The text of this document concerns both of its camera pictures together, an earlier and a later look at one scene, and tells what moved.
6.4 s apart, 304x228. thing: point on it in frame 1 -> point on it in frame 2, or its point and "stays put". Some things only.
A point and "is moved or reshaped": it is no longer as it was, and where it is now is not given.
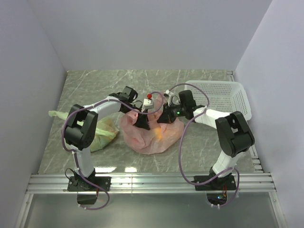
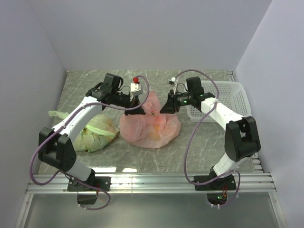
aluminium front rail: [250, 183] stays put
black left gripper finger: [142, 121] -> [139, 110]
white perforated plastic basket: [223, 96] stays put
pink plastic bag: [159, 138] is moved or reshaped
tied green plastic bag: [105, 130] stays put
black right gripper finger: [164, 118] -> [170, 107]
